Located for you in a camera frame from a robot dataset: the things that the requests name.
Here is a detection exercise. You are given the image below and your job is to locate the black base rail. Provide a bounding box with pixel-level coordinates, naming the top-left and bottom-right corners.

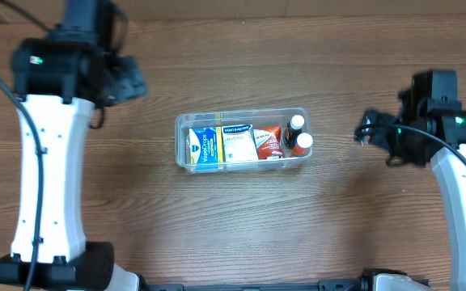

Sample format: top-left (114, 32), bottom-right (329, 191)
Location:
top-left (139, 277), bottom-right (373, 291)

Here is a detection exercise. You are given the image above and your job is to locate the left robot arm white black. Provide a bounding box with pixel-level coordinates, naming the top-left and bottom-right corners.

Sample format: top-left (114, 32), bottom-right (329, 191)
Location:
top-left (0, 36), bottom-right (146, 290)

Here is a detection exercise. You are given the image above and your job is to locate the white Hansaplast plaster box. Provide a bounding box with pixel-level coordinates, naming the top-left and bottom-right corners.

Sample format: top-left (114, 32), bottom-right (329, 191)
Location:
top-left (222, 124), bottom-right (258, 162)

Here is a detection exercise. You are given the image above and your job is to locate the red white small box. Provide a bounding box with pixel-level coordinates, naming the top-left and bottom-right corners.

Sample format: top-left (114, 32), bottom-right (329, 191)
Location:
top-left (253, 126), bottom-right (285, 160)

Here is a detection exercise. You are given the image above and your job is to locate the blue yellow VapoDrops box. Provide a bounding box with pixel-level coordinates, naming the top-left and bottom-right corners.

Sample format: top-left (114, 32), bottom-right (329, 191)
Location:
top-left (188, 126), bottom-right (224, 171)

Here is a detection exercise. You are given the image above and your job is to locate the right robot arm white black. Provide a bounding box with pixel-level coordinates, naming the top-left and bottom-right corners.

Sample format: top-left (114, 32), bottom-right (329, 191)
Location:
top-left (354, 110), bottom-right (466, 290)

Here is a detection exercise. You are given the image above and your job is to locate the dark bottle white cap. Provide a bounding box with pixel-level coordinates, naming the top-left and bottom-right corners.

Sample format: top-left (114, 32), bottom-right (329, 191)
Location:
top-left (282, 115), bottom-right (305, 149)

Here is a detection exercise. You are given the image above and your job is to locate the orange bottle white cap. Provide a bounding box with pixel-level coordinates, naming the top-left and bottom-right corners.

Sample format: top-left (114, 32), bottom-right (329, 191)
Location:
top-left (290, 133), bottom-right (313, 158)

